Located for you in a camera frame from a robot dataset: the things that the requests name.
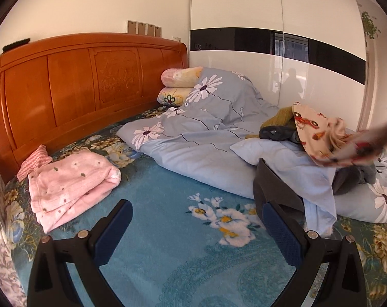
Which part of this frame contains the cream car-print children's garment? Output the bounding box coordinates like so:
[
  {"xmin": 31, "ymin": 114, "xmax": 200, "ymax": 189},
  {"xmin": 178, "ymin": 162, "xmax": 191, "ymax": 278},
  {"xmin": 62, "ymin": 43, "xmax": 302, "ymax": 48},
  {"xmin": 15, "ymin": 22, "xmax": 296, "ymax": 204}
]
[{"xmin": 292, "ymin": 102, "xmax": 387, "ymax": 167}]

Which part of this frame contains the grey floral side fabric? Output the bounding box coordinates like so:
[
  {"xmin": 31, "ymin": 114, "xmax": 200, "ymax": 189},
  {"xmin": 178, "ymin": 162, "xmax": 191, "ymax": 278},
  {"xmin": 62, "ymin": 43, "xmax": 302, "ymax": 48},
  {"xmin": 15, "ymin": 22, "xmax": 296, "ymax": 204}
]
[{"xmin": 0, "ymin": 175, "xmax": 27, "ymax": 306}]

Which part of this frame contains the folded pink floral blanket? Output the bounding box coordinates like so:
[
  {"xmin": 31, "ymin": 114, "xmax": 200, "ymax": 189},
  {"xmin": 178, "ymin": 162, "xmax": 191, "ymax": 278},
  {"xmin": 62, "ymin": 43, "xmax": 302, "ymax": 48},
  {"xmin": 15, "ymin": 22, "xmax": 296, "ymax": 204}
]
[{"xmin": 28, "ymin": 150, "xmax": 121, "ymax": 234}]

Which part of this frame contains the light blue shirt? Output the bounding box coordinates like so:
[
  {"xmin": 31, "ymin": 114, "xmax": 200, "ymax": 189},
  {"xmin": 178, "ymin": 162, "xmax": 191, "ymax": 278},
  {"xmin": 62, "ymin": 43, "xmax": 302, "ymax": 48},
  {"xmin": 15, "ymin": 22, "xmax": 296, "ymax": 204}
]
[{"xmin": 230, "ymin": 138, "xmax": 337, "ymax": 237}]

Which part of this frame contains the pink checkered small cloth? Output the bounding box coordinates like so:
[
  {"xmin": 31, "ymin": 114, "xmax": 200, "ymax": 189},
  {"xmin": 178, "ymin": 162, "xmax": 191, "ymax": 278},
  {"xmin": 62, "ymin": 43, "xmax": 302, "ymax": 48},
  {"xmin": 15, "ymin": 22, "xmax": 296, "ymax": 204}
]
[{"xmin": 16, "ymin": 144, "xmax": 52, "ymax": 182}]

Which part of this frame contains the teal floral bed blanket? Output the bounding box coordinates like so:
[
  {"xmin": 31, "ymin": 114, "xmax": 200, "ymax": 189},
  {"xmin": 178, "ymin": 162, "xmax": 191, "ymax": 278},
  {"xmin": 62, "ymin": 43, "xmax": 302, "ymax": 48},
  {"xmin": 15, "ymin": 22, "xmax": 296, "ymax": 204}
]
[{"xmin": 5, "ymin": 107, "xmax": 387, "ymax": 306}]

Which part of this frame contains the olive green garment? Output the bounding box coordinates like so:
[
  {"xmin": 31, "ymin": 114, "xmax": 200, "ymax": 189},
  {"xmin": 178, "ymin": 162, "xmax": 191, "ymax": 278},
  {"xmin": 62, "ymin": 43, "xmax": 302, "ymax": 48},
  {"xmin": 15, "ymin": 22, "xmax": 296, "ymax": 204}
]
[{"xmin": 245, "ymin": 107, "xmax": 296, "ymax": 141}]

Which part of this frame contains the orange wooden bed headboard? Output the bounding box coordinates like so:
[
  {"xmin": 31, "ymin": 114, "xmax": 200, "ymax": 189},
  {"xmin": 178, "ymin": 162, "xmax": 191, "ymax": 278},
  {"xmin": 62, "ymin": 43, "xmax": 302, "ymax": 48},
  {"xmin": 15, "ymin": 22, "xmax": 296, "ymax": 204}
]
[{"xmin": 0, "ymin": 33, "xmax": 188, "ymax": 181}]

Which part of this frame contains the grey-blue daisy-print duvet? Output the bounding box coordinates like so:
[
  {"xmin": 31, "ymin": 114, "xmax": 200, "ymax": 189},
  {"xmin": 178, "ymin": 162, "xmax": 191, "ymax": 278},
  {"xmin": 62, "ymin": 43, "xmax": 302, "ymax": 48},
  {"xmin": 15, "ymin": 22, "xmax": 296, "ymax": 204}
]
[{"xmin": 117, "ymin": 68, "xmax": 387, "ymax": 223}]

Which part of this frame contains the yellow floral lower pillow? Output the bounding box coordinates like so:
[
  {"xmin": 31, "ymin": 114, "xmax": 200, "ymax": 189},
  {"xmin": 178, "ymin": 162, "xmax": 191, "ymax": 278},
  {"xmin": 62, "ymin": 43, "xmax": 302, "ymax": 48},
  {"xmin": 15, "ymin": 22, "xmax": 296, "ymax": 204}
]
[{"xmin": 157, "ymin": 87, "xmax": 192, "ymax": 107}]

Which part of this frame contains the black object on headboard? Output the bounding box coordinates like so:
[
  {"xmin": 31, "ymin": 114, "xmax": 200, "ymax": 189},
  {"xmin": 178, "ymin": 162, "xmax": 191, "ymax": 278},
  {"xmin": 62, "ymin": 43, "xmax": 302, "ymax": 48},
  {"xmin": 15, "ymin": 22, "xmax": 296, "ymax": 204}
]
[{"xmin": 2, "ymin": 38, "xmax": 30, "ymax": 53}]

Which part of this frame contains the white glossy wardrobe black stripe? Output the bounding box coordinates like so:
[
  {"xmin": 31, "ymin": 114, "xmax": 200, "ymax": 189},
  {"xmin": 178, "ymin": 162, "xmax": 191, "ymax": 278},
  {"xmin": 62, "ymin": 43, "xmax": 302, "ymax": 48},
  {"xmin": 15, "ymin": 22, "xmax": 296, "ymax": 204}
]
[{"xmin": 189, "ymin": 0, "xmax": 366, "ymax": 129}]

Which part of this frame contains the green hanging plant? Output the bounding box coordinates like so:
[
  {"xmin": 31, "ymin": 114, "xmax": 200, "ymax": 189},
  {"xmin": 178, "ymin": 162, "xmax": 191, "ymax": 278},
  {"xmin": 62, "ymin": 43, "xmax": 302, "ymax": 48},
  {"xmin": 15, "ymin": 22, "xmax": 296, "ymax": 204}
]
[{"xmin": 361, "ymin": 11, "xmax": 381, "ymax": 40}]

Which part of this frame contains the row of wall switches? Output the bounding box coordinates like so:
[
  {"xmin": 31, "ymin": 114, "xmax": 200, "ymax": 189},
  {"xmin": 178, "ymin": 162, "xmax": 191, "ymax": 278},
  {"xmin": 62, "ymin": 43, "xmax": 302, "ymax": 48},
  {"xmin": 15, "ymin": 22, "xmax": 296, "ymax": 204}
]
[{"xmin": 127, "ymin": 20, "xmax": 162, "ymax": 37}]

